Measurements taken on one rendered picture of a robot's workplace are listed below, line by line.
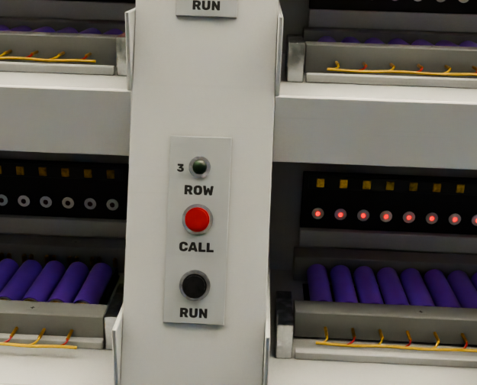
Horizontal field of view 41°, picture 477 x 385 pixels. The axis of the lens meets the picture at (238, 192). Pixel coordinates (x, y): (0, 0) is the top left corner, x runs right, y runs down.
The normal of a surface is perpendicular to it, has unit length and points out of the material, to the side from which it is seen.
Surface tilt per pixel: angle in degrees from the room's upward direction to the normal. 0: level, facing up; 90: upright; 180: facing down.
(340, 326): 110
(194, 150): 90
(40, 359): 20
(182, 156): 90
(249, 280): 90
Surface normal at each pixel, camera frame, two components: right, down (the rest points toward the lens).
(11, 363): 0.03, -0.94
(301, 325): -0.04, 0.35
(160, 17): -0.03, 0.00
